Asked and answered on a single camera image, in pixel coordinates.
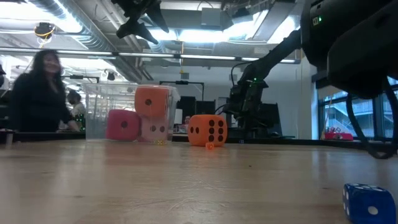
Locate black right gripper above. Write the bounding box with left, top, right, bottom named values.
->
left=229, top=79, right=270, bottom=131

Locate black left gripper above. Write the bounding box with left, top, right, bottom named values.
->
left=111, top=0, right=170, bottom=45

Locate orange foam die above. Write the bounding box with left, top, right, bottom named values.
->
left=134, top=85, right=170, bottom=118
left=187, top=114, right=228, bottom=147

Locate light pink foam die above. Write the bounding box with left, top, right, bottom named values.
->
left=138, top=116, right=170, bottom=143

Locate red foam die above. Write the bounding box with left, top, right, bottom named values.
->
left=105, top=108, right=141, bottom=141

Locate black computer monitor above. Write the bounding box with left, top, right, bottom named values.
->
left=179, top=95, right=216, bottom=116

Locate grey ceiling box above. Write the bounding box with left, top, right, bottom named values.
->
left=201, top=7, right=222, bottom=27

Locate long ceiling light bar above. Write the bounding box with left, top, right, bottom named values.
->
left=117, top=52, right=301, bottom=65

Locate black metal gantry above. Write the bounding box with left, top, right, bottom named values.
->
left=159, top=80, right=205, bottom=102
left=62, top=74, right=100, bottom=84

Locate black framed window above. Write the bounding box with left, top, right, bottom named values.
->
left=320, top=77, right=398, bottom=139

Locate red tray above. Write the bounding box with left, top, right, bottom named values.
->
left=323, top=132, right=354, bottom=141

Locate black hanging dome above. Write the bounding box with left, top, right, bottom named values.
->
left=34, top=22, right=57, bottom=40

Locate clear plastic bin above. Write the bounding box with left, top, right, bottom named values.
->
left=83, top=82, right=180, bottom=144

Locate person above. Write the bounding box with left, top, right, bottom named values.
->
left=67, top=89, right=87, bottom=125
left=8, top=49, right=81, bottom=134

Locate black workbench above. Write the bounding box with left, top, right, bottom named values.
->
left=0, top=129, right=86, bottom=144

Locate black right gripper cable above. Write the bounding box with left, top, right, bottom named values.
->
left=230, top=61, right=250, bottom=85

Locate black cable loop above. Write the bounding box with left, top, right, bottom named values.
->
left=345, top=77, right=398, bottom=160

